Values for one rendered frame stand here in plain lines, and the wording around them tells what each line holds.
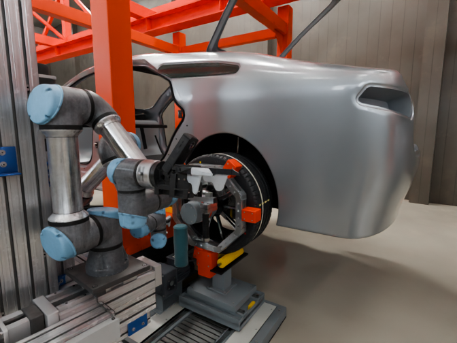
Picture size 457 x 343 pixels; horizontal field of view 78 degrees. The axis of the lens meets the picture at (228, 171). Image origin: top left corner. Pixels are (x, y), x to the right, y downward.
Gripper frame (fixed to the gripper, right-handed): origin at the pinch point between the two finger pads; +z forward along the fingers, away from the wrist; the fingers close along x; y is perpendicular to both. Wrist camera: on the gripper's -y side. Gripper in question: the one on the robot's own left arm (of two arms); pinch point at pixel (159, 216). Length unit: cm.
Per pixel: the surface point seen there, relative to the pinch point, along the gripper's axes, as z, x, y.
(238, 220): -13.6, 44.3, 1.3
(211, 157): 9.6, 32.9, -33.0
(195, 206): -8.2, 20.3, -6.8
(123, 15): 21, -17, -117
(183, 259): 2.7, 13.6, 29.9
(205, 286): 21, 29, 60
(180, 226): 4.0, 12.1, 9.0
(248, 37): 253, 128, -184
